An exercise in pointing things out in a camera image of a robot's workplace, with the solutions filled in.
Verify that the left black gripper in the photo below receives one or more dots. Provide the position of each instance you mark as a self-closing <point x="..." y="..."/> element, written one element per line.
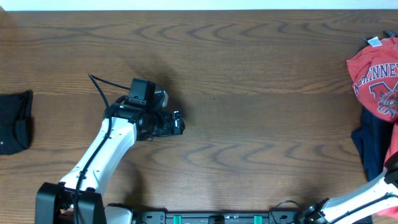
<point x="166" y="129"/>

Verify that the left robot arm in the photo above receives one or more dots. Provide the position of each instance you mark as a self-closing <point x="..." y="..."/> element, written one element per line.
<point x="78" y="197"/>

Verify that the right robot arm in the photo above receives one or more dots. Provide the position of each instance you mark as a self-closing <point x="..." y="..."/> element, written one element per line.
<point x="378" y="194"/>

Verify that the navy blue t-shirt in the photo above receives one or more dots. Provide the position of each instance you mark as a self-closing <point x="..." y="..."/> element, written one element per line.
<point x="372" y="140"/>

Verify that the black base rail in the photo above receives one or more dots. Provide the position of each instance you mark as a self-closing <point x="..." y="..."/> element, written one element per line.
<point x="162" y="217"/>

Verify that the black folded garment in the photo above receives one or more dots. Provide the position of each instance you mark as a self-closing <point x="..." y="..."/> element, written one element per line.
<point x="16" y="122"/>

